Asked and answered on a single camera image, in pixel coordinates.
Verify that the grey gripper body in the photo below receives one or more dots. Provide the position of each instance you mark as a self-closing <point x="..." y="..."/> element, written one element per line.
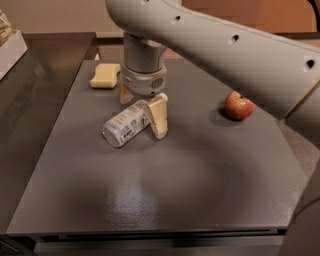
<point x="142" y="82"/>

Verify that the red apple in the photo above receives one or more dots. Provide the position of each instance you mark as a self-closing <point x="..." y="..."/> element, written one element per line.
<point x="238" y="107"/>

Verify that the item on white box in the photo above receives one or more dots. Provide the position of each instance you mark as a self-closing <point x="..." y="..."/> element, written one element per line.
<point x="5" y="28"/>

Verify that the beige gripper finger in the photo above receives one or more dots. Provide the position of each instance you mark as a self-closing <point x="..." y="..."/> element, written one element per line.
<point x="125" y="95"/>
<point x="157" y="112"/>

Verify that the yellow sponge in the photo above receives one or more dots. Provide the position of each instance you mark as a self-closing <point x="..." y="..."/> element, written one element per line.
<point x="105" y="76"/>

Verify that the white box at left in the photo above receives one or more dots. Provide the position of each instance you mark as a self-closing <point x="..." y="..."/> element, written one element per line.
<point x="11" y="51"/>

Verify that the dark side table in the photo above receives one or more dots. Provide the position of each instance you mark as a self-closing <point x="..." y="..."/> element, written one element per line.
<point x="31" y="96"/>

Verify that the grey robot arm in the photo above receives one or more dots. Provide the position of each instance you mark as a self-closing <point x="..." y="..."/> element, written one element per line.
<point x="279" y="75"/>

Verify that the blue labelled plastic bottle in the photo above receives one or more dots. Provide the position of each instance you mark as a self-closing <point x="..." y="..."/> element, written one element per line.
<point x="121" y="128"/>

